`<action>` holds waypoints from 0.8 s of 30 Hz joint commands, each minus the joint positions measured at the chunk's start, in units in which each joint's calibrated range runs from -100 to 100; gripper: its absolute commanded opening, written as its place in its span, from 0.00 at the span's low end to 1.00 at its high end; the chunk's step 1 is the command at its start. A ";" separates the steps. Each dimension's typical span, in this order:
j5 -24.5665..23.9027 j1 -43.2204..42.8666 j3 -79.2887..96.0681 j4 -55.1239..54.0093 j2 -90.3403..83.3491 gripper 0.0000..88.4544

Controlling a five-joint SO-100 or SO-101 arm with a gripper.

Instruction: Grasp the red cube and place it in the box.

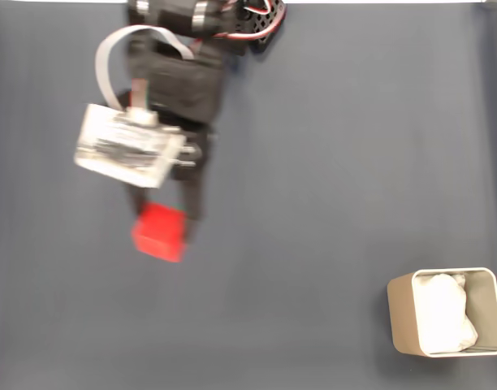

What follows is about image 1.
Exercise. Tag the white crumpled paper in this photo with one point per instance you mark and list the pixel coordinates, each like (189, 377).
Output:
(439, 313)

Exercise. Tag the dark blue-grey mat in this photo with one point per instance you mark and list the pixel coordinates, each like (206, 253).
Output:
(313, 203)

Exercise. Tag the red cube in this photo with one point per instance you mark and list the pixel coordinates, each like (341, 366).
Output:
(159, 231)

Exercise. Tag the white camera board with mount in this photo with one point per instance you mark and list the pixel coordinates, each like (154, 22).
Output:
(122, 146)

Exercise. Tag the beige square box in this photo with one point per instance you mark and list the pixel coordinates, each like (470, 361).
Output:
(400, 317)

